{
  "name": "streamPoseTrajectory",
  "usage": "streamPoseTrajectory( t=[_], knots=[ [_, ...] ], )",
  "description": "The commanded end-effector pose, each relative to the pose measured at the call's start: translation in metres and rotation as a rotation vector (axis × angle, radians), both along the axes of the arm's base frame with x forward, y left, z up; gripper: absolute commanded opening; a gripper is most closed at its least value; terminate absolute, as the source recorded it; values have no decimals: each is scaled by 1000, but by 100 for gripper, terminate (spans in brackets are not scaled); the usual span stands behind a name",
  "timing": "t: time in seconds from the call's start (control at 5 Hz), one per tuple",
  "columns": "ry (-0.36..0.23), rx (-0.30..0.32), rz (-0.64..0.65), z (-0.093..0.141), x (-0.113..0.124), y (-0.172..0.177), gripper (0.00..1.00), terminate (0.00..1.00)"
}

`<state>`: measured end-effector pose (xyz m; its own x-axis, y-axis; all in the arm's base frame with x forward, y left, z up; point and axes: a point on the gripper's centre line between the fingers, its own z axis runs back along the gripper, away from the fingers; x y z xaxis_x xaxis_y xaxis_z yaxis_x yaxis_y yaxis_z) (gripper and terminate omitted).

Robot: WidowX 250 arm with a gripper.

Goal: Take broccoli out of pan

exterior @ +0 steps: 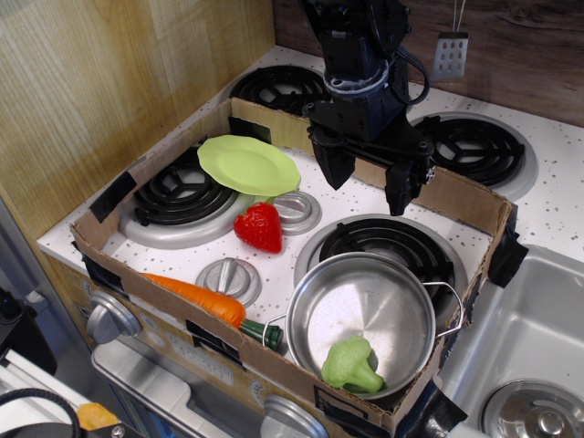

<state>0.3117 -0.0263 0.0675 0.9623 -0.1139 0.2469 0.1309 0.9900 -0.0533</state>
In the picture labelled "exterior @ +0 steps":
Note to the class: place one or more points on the orange toy carrot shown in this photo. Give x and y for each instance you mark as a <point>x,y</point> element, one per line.
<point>224,307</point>

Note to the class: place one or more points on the front left black burner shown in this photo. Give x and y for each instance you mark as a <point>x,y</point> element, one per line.
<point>182,206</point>

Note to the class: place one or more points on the front right black burner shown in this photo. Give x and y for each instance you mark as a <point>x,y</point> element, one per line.
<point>415,246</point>

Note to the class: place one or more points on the light green plastic plate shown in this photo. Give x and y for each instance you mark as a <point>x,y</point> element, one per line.
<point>248,165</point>

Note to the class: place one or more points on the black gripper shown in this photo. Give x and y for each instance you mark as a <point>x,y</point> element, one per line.
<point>366,118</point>

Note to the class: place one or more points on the silver oven knob right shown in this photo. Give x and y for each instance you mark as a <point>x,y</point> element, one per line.
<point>284,418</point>

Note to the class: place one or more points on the silver stove knob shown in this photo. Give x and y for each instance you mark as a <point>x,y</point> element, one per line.
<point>299,212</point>
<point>234,278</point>

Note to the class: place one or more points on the silver stove knob centre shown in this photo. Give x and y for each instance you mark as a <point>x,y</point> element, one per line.
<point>299,212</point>

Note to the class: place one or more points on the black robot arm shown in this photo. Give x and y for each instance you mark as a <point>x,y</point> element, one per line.
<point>361,30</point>

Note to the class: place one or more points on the grey toy sink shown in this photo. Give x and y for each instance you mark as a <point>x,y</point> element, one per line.
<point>532,329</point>

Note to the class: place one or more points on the orange object bottom left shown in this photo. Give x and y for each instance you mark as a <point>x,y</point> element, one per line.
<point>93,416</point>

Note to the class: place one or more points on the silver sink drain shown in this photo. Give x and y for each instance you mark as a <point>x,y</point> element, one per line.
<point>532,408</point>

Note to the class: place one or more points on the hanging silver slotted spatula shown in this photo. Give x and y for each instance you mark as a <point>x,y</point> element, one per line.
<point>451,48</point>

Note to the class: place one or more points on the black device left edge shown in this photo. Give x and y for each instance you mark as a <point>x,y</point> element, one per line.
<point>21,334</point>

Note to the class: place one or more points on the red toy strawberry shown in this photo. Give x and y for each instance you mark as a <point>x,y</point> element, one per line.
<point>260,227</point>

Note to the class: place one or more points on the back right black burner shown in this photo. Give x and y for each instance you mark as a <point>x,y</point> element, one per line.
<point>483,149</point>

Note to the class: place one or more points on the silver metal pot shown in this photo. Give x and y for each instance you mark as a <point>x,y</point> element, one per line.
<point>371,297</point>

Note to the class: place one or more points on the silver oven knob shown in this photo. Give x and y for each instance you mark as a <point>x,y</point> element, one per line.
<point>284,418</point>
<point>110,319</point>

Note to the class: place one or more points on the silver oven knob left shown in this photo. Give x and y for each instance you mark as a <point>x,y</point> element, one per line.
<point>110,319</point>

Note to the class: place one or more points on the back left black burner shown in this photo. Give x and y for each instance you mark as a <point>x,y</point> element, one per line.
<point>287,88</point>

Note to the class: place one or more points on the green toy broccoli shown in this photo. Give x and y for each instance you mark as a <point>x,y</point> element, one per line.
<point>347,363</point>

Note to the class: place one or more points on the silver stove knob front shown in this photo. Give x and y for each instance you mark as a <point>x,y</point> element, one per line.
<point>234,278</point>

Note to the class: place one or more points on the silver oven door handle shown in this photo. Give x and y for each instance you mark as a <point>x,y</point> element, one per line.
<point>157,389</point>

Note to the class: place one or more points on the black burner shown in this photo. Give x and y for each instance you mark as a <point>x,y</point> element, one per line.
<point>483,149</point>
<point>415,246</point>
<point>287,88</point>
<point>182,206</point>

